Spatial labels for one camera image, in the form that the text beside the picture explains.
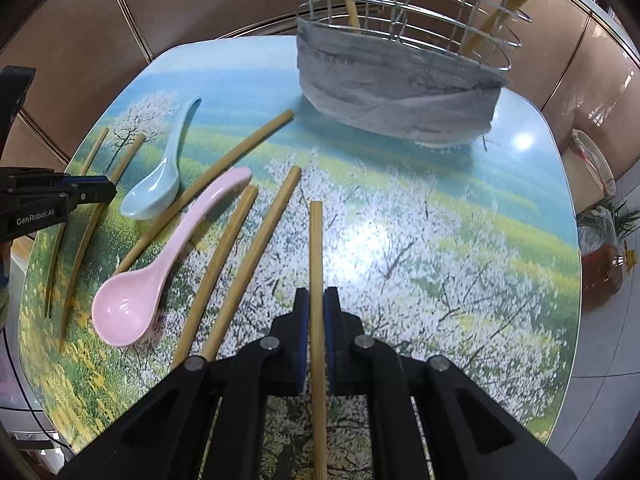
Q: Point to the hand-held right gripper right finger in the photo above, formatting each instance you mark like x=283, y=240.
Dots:
x=330, y=340

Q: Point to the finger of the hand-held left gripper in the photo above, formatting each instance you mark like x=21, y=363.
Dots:
x=95, y=192

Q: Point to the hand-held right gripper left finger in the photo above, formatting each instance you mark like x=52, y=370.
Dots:
x=301, y=340

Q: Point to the light blue ceramic spoon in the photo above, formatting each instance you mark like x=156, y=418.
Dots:
x=150, y=197

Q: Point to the pink ceramic spoon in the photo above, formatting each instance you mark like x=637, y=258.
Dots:
x=125, y=310

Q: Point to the plastic bag with greens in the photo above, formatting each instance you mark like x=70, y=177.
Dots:
x=597, y=230

